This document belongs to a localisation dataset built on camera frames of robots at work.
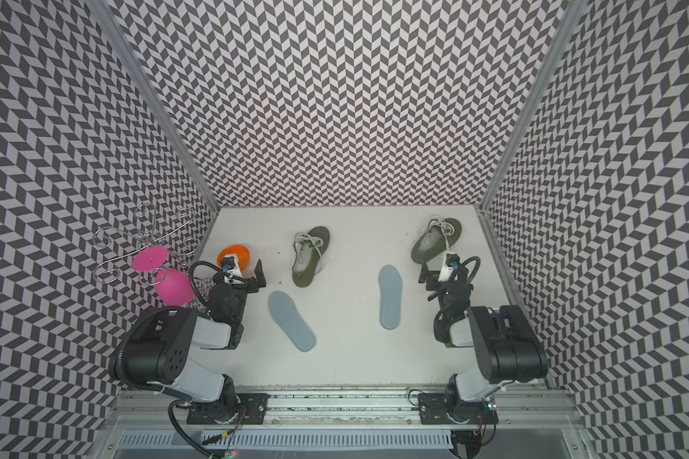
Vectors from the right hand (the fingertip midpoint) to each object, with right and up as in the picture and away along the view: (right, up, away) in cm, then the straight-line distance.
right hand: (437, 262), depth 90 cm
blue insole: (-49, -16, +1) cm, 52 cm away
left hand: (-61, 0, +1) cm, 61 cm away
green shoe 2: (+4, +8, +10) cm, 14 cm away
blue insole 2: (-14, -9, +6) cm, 18 cm away
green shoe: (-43, +4, +11) cm, 45 cm away
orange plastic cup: (-69, +2, +15) cm, 70 cm away
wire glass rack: (-90, +8, +12) cm, 91 cm away
